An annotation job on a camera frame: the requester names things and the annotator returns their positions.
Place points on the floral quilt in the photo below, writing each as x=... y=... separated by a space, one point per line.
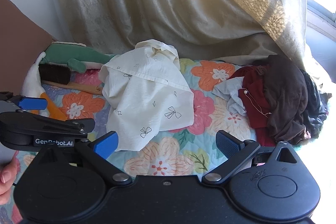
x=170 y=150

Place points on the person's left hand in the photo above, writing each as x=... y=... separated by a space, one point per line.
x=8 y=174

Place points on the beige patterned curtain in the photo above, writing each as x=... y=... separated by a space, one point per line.
x=157 y=3

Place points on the dark red garment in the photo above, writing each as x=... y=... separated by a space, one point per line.
x=253 y=108

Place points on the window frame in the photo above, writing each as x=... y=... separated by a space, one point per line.
x=321 y=16

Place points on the dark blue garment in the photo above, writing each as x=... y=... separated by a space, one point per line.
x=315 y=108

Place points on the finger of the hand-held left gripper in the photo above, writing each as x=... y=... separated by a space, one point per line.
x=78 y=125
x=31 y=104

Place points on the light grey cloth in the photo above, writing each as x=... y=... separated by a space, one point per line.
x=228 y=92

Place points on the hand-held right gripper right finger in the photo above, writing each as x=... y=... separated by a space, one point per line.
x=228 y=144

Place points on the white bow-print garment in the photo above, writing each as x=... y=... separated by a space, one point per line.
x=141 y=98

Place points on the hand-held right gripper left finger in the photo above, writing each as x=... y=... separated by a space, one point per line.
x=106 y=145

